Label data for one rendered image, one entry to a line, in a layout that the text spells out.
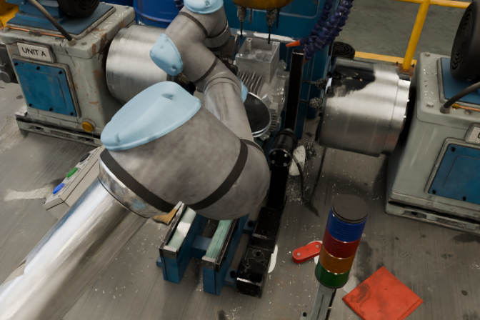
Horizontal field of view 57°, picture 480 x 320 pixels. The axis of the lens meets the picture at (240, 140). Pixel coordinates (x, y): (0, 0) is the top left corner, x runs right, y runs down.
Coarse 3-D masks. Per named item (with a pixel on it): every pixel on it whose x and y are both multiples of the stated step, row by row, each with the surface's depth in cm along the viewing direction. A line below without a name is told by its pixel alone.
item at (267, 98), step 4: (280, 60) 131; (280, 64) 129; (284, 64) 130; (280, 68) 130; (284, 68) 130; (268, 92) 117; (264, 96) 116; (268, 96) 116; (272, 96) 118; (264, 100) 117; (268, 100) 116; (272, 100) 117; (268, 104) 117; (268, 132) 125; (260, 136) 125; (264, 136) 125; (268, 136) 124
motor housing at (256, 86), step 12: (252, 72) 122; (276, 72) 128; (252, 84) 117; (264, 84) 121; (276, 84) 125; (252, 96) 141; (252, 108) 137; (264, 108) 136; (276, 108) 120; (252, 120) 132; (264, 120) 130; (276, 120) 120; (252, 132) 127; (264, 132) 124
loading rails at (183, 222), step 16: (272, 144) 140; (176, 224) 105; (192, 224) 106; (224, 224) 105; (240, 224) 111; (176, 240) 101; (192, 240) 109; (208, 240) 110; (224, 240) 101; (160, 256) 101; (176, 256) 99; (192, 256) 112; (208, 256) 98; (224, 256) 99; (176, 272) 103; (208, 272) 99; (224, 272) 104; (208, 288) 103
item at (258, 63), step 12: (240, 48) 124; (252, 48) 130; (264, 48) 129; (276, 48) 125; (240, 60) 121; (252, 60) 120; (264, 60) 119; (276, 60) 127; (240, 72) 123; (264, 72) 121
